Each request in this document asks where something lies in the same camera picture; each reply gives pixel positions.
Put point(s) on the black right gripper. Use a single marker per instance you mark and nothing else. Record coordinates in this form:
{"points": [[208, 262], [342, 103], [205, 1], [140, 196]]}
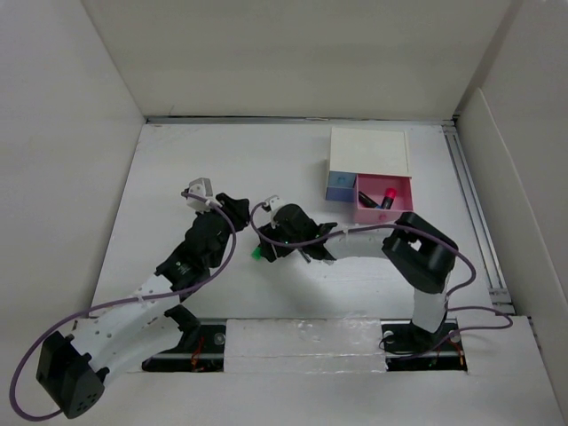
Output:
{"points": [[268, 252]]}

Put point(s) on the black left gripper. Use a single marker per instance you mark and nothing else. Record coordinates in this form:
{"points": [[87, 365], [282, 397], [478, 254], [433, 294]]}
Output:
{"points": [[236, 209]]}

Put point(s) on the green cap highlighter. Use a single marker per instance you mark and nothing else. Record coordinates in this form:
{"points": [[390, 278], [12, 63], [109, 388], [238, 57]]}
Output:
{"points": [[258, 253]]}

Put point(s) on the light blue small drawer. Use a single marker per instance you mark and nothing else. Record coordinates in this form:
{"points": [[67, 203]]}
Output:
{"points": [[339, 179]]}

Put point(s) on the blue cap highlighter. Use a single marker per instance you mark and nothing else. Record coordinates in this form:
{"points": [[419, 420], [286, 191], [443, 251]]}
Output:
{"points": [[367, 202]]}

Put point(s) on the pink drawer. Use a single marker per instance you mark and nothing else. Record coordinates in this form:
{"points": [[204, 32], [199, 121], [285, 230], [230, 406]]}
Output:
{"points": [[376, 187]]}

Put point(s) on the pink cap highlighter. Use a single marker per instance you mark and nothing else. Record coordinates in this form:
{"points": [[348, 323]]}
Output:
{"points": [[388, 198]]}

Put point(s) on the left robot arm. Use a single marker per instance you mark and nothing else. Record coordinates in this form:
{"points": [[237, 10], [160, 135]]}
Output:
{"points": [[75, 369]]}

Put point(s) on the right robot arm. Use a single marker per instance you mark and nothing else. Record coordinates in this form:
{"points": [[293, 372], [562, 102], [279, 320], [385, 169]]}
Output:
{"points": [[361, 274]]}

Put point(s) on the black gel pen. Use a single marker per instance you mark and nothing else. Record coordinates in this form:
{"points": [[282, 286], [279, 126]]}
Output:
{"points": [[305, 257]]}

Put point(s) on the white mini drawer cabinet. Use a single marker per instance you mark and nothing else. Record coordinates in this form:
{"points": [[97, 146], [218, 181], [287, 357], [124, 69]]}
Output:
{"points": [[372, 152]]}

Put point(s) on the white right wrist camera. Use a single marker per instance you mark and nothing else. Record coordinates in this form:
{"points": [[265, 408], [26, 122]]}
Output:
{"points": [[272, 205]]}

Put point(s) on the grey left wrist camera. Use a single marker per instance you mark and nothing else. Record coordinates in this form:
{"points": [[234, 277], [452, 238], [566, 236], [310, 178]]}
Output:
{"points": [[199, 191]]}

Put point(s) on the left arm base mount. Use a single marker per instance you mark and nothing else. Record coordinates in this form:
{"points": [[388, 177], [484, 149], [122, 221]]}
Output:
{"points": [[199, 349]]}

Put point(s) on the aluminium rail back edge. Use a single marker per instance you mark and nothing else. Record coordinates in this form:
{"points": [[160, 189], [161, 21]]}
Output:
{"points": [[234, 119]]}

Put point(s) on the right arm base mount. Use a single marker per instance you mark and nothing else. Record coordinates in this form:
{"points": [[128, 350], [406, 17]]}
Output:
{"points": [[407, 348]]}

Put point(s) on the aluminium rail right side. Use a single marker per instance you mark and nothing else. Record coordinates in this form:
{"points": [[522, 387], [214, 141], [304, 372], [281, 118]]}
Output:
{"points": [[497, 287]]}

